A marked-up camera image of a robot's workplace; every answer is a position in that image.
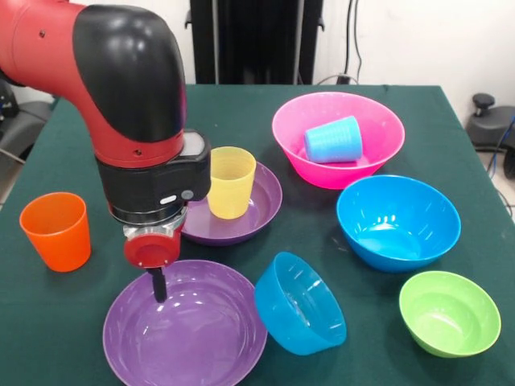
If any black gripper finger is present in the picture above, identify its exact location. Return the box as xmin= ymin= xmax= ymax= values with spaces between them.
xmin=147 ymin=266 xmax=168 ymax=304

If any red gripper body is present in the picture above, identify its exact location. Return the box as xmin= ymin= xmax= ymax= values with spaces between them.
xmin=123 ymin=227 xmax=183 ymax=269

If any purple bowl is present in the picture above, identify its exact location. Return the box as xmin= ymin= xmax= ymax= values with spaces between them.
xmin=102 ymin=259 xmax=269 ymax=386
xmin=180 ymin=160 xmax=284 ymax=247

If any pale yellow translucent cup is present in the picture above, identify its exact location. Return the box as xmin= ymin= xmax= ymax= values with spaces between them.
xmin=206 ymin=146 xmax=258 ymax=220

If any small blue patterned bowl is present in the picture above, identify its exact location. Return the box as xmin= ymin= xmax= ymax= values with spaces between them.
xmin=253 ymin=252 xmax=348 ymax=356

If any blue cup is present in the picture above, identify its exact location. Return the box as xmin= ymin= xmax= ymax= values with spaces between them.
xmin=303 ymin=115 xmax=364 ymax=165

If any dark green table cloth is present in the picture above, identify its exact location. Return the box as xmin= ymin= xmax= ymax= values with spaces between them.
xmin=0 ymin=82 xmax=515 ymax=386

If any orange cup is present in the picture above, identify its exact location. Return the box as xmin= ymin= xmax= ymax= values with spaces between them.
xmin=19 ymin=191 xmax=93 ymax=273

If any large blue bowl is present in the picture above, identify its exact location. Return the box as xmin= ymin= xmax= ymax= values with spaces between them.
xmin=336 ymin=175 xmax=462 ymax=274

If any pink bowl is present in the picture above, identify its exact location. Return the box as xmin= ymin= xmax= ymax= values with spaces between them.
xmin=271 ymin=91 xmax=406 ymax=191

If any green bowl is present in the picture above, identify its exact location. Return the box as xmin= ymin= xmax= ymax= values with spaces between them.
xmin=398 ymin=270 xmax=502 ymax=358

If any black pedestal leg with caster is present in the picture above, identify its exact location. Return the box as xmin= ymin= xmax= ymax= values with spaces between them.
xmin=0 ymin=96 xmax=60 ymax=164
xmin=465 ymin=92 xmax=515 ymax=180

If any black wall cable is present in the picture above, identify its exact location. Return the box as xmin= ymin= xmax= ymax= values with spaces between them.
xmin=344 ymin=0 xmax=355 ymax=78
xmin=352 ymin=0 xmax=364 ymax=84

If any blue cable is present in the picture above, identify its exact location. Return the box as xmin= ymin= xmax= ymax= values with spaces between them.
xmin=486 ymin=114 xmax=515 ymax=176

